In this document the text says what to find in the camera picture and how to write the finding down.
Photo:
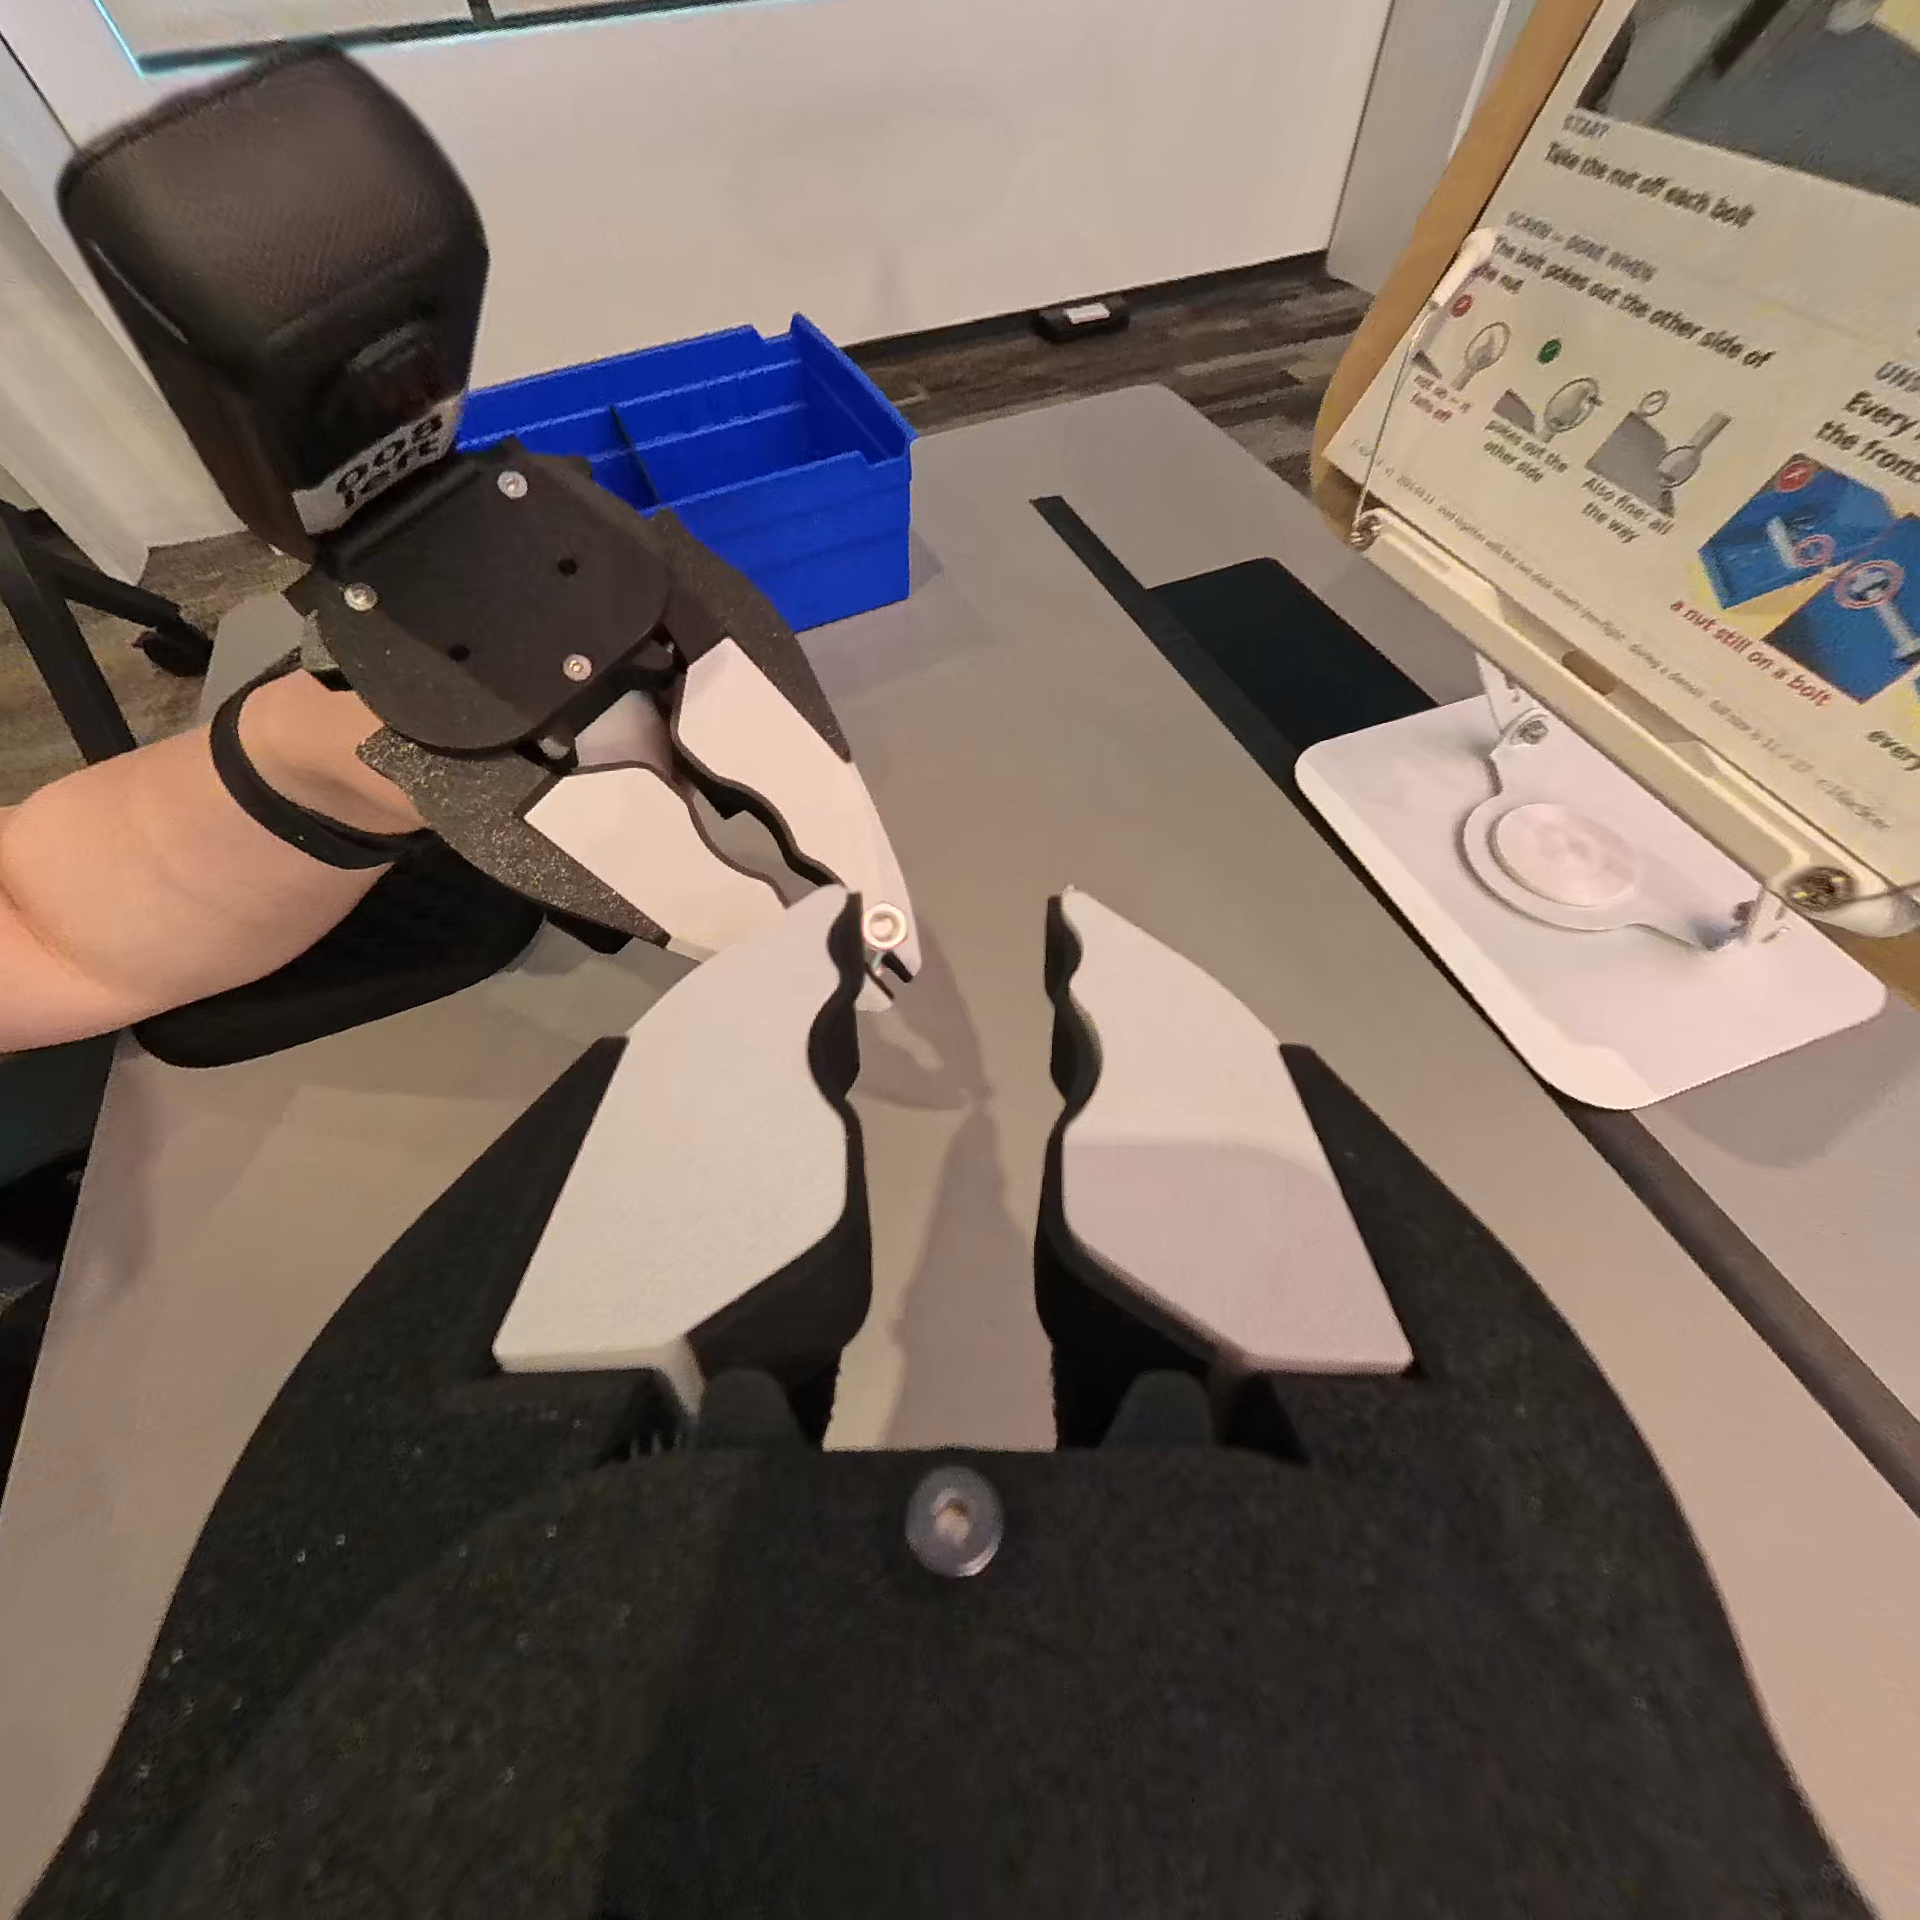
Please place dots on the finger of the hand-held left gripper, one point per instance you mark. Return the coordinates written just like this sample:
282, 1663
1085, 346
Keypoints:
630, 855
797, 763

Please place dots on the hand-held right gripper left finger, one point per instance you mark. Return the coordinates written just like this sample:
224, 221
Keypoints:
691, 1185

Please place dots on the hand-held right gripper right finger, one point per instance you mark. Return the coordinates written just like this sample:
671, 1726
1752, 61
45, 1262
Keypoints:
1215, 1201

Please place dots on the silver bolt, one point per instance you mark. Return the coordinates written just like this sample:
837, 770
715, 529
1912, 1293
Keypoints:
886, 926

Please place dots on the blue bin with divider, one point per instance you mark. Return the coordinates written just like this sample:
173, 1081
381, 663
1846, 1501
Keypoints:
779, 495

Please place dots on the person's left forearm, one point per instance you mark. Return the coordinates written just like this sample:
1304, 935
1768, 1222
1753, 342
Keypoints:
119, 915

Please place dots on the grey desk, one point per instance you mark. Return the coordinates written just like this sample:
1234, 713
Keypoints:
1049, 720

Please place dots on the person's left hand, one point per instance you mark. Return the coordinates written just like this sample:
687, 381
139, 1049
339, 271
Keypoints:
322, 744

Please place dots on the black wristband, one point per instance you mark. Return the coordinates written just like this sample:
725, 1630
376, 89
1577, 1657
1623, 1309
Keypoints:
283, 822

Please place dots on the black rolling stand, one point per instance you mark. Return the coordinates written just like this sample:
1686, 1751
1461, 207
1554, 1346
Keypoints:
90, 578

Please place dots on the black floor power box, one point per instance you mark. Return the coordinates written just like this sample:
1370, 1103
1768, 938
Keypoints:
1085, 319

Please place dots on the white framed window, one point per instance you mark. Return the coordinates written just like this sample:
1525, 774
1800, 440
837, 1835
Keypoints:
301, 18

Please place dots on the dark office chair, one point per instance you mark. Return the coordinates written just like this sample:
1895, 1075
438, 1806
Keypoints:
38, 1109

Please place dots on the printed instruction sheet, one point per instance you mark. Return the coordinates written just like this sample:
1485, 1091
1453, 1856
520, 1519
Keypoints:
1651, 376

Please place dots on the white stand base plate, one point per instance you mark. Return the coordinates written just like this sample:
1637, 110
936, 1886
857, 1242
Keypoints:
1395, 839

